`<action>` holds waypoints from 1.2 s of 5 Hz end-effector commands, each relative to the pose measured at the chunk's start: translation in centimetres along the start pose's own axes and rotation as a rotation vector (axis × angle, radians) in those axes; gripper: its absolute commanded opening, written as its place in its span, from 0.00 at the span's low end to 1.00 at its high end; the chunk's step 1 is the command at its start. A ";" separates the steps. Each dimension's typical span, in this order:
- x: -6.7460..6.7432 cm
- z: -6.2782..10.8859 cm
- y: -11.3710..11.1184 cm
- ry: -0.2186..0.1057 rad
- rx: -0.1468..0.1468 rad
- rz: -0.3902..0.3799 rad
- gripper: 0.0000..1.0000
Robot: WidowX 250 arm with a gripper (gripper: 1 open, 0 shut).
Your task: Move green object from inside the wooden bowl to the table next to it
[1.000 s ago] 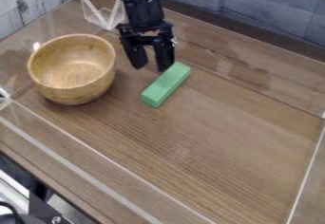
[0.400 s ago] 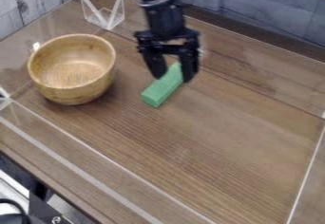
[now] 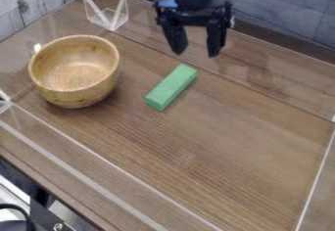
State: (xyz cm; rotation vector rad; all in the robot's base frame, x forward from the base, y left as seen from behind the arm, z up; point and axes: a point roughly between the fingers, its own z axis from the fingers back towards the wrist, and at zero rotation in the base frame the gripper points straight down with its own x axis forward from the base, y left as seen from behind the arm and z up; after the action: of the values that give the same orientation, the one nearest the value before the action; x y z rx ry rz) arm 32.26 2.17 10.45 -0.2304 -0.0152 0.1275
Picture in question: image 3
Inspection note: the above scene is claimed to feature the green rectangular block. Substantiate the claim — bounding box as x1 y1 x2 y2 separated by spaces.
145 65 198 112

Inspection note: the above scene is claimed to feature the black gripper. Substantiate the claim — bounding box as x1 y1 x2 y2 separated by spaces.
154 0 234 58

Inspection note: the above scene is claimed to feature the wooden bowl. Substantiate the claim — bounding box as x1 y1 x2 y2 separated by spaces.
29 34 121 109

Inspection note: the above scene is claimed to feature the black metal mount bracket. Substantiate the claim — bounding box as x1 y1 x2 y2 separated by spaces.
31 199 67 231

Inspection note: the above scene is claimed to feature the black cable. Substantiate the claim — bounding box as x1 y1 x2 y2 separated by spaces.
0 203 34 231

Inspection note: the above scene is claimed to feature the clear acrylic corner bracket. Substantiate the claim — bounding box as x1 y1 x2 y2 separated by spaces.
83 0 129 31

